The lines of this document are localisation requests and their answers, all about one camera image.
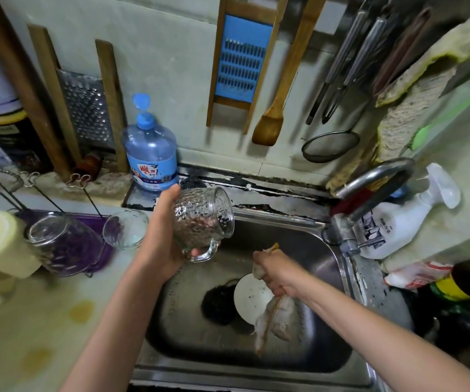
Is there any white plate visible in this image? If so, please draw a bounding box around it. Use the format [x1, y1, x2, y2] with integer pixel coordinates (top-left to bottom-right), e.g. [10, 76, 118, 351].
[233, 273, 275, 327]

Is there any dark bottle with yellow label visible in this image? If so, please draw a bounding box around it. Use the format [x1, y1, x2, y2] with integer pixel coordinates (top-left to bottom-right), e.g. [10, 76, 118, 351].
[426, 255, 470, 303]

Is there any wooden framed metal grater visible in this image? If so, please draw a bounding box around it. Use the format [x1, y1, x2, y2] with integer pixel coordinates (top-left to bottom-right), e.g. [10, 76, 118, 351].
[27, 24, 130, 172]

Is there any wooden rolling pin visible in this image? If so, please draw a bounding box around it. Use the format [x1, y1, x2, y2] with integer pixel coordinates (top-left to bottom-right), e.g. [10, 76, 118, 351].
[0, 0, 75, 183]

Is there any person's left hand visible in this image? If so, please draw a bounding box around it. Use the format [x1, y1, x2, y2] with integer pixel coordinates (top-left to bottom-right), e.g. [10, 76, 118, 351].
[137, 183, 207, 283]

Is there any small clear glass cup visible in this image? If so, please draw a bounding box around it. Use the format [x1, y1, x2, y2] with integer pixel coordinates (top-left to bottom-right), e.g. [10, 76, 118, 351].
[173, 186, 237, 264]

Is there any pink and white plastic bag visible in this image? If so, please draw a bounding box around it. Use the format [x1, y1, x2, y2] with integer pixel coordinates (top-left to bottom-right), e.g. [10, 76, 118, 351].
[384, 259, 456, 291]

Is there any person's right hand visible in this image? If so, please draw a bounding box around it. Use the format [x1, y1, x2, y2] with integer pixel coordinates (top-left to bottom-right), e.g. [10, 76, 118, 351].
[253, 247, 311, 301]

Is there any beige dish cloth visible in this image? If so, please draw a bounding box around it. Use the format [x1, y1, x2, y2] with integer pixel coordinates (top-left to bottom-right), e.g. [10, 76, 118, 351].
[251, 243, 297, 356]

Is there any black wire scourer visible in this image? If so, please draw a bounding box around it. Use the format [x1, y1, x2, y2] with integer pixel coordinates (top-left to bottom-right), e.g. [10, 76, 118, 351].
[201, 280, 240, 327]

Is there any mesh strainer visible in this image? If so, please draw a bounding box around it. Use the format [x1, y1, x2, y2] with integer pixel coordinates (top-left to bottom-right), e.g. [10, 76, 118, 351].
[302, 102, 375, 164]

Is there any white spray bottle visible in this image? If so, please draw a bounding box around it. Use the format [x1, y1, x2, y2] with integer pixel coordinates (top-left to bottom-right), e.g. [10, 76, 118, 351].
[361, 162, 462, 260]

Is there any metal pot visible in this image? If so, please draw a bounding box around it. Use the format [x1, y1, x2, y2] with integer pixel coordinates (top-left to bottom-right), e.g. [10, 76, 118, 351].
[426, 310, 470, 381]

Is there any purple plastic tray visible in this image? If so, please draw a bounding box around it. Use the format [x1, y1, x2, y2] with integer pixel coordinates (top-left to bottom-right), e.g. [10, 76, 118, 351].
[15, 208, 126, 274]

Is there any metal wire cup rack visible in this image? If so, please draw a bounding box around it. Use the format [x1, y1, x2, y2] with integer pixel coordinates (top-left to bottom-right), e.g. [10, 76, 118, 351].
[0, 163, 126, 278]

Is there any red container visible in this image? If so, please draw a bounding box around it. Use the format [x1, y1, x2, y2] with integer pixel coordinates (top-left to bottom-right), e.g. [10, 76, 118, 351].
[333, 187, 375, 219]

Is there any person's left forearm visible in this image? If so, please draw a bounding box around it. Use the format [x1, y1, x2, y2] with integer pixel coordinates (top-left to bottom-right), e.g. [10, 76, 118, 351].
[59, 261, 175, 392]

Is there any wooden spatula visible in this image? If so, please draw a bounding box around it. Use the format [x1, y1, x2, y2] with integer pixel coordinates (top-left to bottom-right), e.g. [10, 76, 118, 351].
[251, 0, 327, 148]

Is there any person's right forearm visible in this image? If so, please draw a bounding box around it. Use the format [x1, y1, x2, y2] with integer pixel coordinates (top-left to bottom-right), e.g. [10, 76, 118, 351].
[296, 273, 470, 392]

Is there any metal peeler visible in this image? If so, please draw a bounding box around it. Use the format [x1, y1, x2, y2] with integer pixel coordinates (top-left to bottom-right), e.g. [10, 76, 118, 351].
[320, 8, 393, 125]
[304, 0, 375, 126]

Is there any hanging loofah sponge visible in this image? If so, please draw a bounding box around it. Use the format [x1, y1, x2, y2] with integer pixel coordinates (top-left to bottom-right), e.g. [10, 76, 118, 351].
[329, 16, 470, 188]

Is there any metal faucet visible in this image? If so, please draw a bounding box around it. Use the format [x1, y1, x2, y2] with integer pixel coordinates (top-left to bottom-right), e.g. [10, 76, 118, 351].
[323, 157, 417, 256]

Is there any small blue water bottle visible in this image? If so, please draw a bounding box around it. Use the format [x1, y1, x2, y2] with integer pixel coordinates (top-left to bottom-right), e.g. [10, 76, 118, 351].
[121, 93, 181, 193]

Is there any wooden slicer with blue blade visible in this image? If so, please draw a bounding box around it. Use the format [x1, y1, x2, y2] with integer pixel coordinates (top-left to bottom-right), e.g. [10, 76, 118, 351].
[206, 0, 290, 136]

